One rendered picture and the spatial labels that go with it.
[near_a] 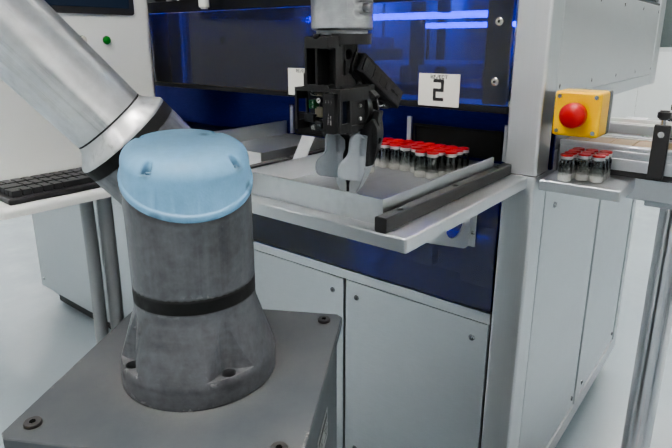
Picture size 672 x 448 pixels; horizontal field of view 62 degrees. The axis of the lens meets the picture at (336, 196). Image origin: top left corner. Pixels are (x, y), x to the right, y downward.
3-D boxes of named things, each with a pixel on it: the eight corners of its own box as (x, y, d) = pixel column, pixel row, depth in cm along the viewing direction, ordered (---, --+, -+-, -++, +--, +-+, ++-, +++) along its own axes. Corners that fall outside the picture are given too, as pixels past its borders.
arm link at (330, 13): (336, -1, 72) (390, -5, 67) (337, 35, 73) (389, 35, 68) (297, -4, 66) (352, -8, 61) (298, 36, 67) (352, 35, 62)
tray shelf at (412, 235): (272, 139, 145) (272, 132, 144) (541, 179, 103) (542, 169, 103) (98, 172, 109) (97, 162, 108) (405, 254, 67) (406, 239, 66)
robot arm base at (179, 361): (251, 419, 48) (246, 317, 46) (90, 403, 51) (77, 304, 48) (290, 332, 63) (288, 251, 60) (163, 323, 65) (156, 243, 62)
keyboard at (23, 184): (154, 162, 144) (153, 153, 143) (186, 170, 135) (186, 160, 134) (-18, 193, 114) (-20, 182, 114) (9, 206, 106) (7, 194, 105)
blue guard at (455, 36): (17, 70, 213) (9, 21, 208) (508, 107, 97) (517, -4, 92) (15, 70, 212) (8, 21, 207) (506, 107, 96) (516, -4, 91)
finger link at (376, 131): (345, 163, 73) (345, 97, 71) (353, 161, 74) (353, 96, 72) (375, 168, 70) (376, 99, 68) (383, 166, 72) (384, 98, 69)
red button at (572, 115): (563, 125, 91) (565, 100, 90) (589, 127, 89) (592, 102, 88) (555, 128, 88) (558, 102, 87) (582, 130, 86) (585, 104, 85)
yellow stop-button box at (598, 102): (564, 129, 97) (568, 87, 95) (608, 133, 93) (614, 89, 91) (550, 134, 92) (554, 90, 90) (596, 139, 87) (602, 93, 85)
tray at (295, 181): (370, 158, 112) (370, 140, 111) (492, 177, 97) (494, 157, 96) (244, 192, 87) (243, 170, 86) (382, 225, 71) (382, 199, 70)
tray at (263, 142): (286, 133, 141) (285, 120, 140) (369, 145, 126) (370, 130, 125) (173, 154, 116) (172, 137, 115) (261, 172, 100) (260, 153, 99)
